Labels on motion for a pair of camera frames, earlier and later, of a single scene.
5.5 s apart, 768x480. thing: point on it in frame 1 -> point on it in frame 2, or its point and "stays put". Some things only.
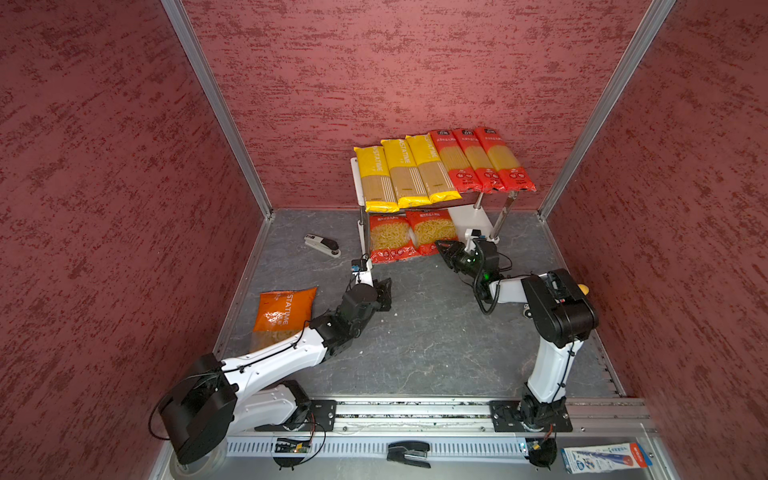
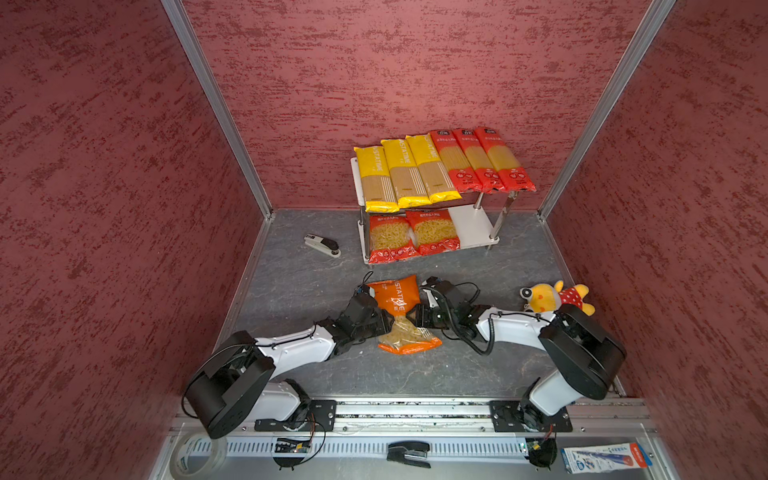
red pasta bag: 503,162 stays put
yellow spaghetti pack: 431,169 stays put
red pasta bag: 391,239 stays put
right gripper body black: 466,262 -> 435,318
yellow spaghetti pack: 408,184 stays put
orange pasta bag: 281,315 -> 399,297
